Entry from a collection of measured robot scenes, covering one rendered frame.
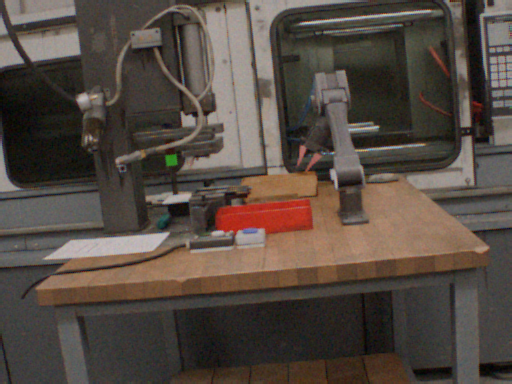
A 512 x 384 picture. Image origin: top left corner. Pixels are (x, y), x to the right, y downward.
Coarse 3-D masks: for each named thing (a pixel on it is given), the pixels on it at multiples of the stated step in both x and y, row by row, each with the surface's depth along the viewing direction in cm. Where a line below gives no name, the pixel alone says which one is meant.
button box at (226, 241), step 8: (224, 232) 160; (232, 232) 161; (192, 240) 157; (200, 240) 156; (208, 240) 156; (216, 240) 156; (224, 240) 156; (232, 240) 156; (176, 248) 159; (192, 248) 157; (200, 248) 157; (208, 248) 157; (216, 248) 156; (224, 248) 156; (232, 248) 156; (152, 256) 154; (160, 256) 156; (112, 264) 150; (120, 264) 150; (128, 264) 151; (56, 272) 149; (64, 272) 149; (72, 272) 149; (40, 280) 149; (24, 296) 150
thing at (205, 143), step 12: (204, 120) 189; (144, 132) 195; (156, 132) 188; (168, 132) 188; (180, 132) 188; (192, 132) 187; (204, 132) 187; (216, 132) 187; (192, 144) 181; (204, 144) 181; (216, 144) 181; (192, 156) 183; (204, 156) 188
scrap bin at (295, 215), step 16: (224, 208) 180; (240, 208) 180; (256, 208) 179; (272, 208) 179; (288, 208) 167; (304, 208) 167; (224, 224) 169; (240, 224) 169; (256, 224) 168; (272, 224) 168; (288, 224) 168; (304, 224) 168
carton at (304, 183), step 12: (252, 180) 227; (264, 180) 227; (276, 180) 215; (288, 180) 215; (300, 180) 215; (312, 180) 214; (252, 192) 216; (264, 192) 216; (276, 192) 216; (288, 192) 216; (300, 192) 215; (312, 192) 215
